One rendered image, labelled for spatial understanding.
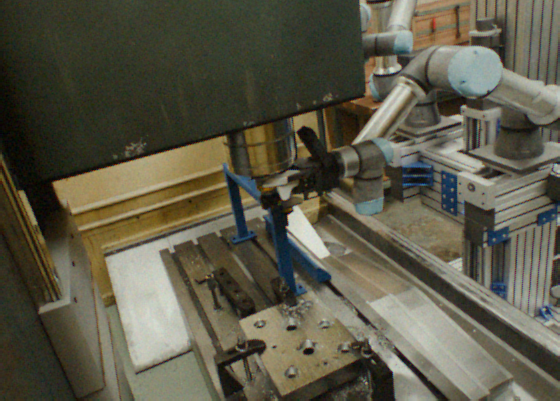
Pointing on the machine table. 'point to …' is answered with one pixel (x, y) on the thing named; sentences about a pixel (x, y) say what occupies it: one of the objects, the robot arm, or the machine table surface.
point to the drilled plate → (299, 387)
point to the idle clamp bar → (234, 293)
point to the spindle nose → (261, 149)
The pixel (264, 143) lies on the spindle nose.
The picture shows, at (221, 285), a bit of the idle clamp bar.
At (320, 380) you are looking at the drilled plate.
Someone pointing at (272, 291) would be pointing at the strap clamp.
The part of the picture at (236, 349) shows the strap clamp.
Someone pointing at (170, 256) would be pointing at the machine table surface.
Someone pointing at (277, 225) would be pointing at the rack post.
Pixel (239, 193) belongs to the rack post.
